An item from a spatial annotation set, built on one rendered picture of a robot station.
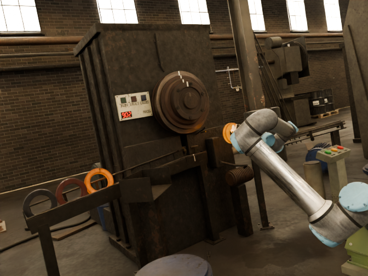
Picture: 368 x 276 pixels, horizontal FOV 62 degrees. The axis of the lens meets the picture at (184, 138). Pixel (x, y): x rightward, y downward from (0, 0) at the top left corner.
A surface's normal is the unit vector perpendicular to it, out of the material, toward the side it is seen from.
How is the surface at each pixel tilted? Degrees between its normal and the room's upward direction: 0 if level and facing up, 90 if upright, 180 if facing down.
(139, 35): 90
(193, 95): 90
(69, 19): 90
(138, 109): 90
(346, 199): 45
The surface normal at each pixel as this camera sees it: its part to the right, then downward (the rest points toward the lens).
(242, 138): -0.36, 0.08
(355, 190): -0.70, -0.57
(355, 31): -0.93, 0.19
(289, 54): 0.45, 0.02
